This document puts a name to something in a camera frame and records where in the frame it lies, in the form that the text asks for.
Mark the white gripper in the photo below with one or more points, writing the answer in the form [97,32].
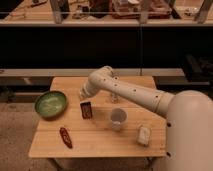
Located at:
[85,92]

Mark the dark brown eraser block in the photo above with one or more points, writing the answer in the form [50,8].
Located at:
[86,110]

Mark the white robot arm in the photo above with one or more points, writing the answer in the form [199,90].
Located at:
[189,116]

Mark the white paper cup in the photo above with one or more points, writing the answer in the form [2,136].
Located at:
[117,119]

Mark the wooden table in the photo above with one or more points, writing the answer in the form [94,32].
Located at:
[94,137]

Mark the green ceramic bowl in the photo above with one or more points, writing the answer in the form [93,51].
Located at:
[50,104]

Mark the red chili pepper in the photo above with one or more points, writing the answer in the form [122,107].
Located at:
[65,137]

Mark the white sponge block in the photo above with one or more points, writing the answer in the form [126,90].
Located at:
[144,136]

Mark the wooden shelf with clutter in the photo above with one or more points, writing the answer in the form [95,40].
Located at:
[106,13]

